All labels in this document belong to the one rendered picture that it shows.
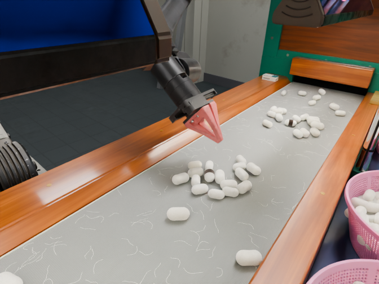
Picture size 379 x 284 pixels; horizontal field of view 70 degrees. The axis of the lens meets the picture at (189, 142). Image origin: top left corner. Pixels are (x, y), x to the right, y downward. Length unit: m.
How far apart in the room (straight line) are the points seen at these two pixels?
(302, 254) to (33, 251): 0.39
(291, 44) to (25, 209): 1.17
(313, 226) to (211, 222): 0.16
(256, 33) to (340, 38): 2.24
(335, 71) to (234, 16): 2.51
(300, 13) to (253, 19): 2.99
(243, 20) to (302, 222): 3.20
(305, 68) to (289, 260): 0.96
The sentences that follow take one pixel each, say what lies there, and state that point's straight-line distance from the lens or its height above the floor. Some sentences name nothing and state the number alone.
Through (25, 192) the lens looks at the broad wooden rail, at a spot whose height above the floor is 0.76.
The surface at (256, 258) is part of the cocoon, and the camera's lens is 0.42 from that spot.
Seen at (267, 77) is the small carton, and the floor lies 0.78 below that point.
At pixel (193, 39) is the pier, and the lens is 3.70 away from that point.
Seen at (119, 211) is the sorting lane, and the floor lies 0.74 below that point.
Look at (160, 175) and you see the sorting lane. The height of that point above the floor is 0.74.
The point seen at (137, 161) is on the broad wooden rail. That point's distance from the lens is 0.60.
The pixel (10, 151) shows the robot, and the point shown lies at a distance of 0.66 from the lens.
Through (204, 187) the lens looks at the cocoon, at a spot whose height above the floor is 0.76.
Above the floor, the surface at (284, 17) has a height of 1.05.
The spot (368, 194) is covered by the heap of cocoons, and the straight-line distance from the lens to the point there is 0.66.
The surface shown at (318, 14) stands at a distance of 0.50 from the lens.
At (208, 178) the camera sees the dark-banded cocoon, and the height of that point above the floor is 0.75.
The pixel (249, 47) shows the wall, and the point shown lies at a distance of 3.53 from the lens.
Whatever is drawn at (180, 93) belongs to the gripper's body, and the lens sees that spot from 0.55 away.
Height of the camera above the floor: 1.08
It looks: 28 degrees down
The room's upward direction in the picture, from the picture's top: 2 degrees clockwise
